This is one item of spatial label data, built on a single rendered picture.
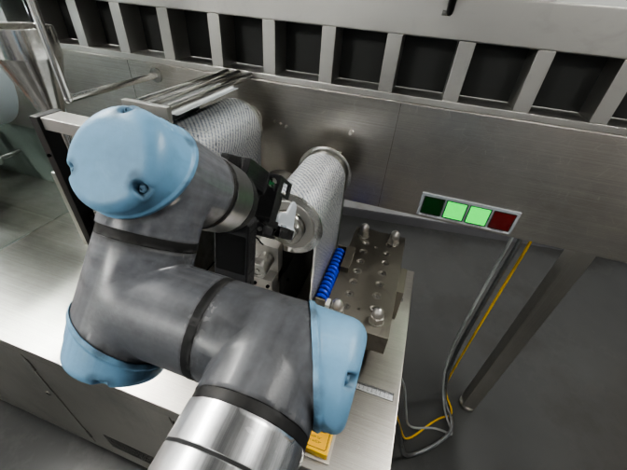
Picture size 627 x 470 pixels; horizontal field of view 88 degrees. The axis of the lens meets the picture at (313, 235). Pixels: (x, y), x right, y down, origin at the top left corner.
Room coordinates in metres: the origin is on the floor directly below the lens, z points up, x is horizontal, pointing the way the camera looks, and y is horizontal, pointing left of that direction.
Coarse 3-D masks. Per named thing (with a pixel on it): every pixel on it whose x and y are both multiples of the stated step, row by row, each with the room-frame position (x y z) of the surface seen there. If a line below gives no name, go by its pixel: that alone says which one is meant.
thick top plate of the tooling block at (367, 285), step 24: (360, 240) 0.80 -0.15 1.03; (384, 240) 0.81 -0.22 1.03; (360, 264) 0.69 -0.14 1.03; (384, 264) 0.71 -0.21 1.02; (336, 288) 0.59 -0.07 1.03; (360, 288) 0.59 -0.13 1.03; (384, 288) 0.60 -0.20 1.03; (360, 312) 0.51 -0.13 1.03; (384, 312) 0.52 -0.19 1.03; (384, 336) 0.45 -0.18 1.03
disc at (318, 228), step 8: (288, 200) 0.55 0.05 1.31; (296, 200) 0.54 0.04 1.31; (304, 200) 0.54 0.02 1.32; (304, 208) 0.54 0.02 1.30; (312, 208) 0.53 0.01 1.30; (312, 216) 0.53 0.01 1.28; (304, 224) 0.54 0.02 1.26; (320, 224) 0.53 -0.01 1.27; (304, 232) 0.54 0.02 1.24; (320, 232) 0.53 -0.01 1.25; (312, 240) 0.53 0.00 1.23; (288, 248) 0.55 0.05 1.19; (296, 248) 0.54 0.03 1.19; (304, 248) 0.54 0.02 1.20; (312, 248) 0.53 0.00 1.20
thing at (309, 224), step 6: (282, 204) 0.55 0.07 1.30; (288, 204) 0.54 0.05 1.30; (300, 210) 0.54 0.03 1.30; (300, 216) 0.54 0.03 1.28; (306, 216) 0.53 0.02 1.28; (306, 222) 0.53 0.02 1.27; (312, 222) 0.53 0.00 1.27; (306, 228) 0.53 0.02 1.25; (312, 228) 0.53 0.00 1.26; (306, 234) 0.53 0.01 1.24; (312, 234) 0.53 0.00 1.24; (300, 240) 0.54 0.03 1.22; (306, 240) 0.53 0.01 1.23; (288, 246) 0.54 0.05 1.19; (294, 246) 0.54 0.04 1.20; (300, 246) 0.54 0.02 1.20
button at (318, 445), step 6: (312, 432) 0.28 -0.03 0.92; (324, 432) 0.28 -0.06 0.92; (312, 438) 0.27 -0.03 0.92; (318, 438) 0.27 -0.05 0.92; (324, 438) 0.27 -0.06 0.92; (330, 438) 0.27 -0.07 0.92; (312, 444) 0.26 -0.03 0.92; (318, 444) 0.26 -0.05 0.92; (324, 444) 0.26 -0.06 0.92; (330, 444) 0.26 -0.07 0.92; (306, 450) 0.25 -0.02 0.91; (312, 450) 0.25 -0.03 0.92; (318, 450) 0.25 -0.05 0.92; (324, 450) 0.25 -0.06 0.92; (318, 456) 0.25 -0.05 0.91; (324, 456) 0.24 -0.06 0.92
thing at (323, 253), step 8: (336, 216) 0.71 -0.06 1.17; (328, 224) 0.63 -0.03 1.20; (336, 224) 0.72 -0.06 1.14; (328, 232) 0.64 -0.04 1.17; (336, 232) 0.74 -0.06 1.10; (320, 240) 0.57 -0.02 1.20; (328, 240) 0.65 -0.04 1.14; (336, 240) 0.75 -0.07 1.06; (320, 248) 0.57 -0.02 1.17; (328, 248) 0.66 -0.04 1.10; (320, 256) 0.58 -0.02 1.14; (328, 256) 0.68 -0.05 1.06; (320, 264) 0.59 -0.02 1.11; (312, 272) 0.54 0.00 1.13; (320, 272) 0.60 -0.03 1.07; (312, 280) 0.54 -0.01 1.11; (320, 280) 0.61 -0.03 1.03; (312, 288) 0.54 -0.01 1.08; (312, 296) 0.54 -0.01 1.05
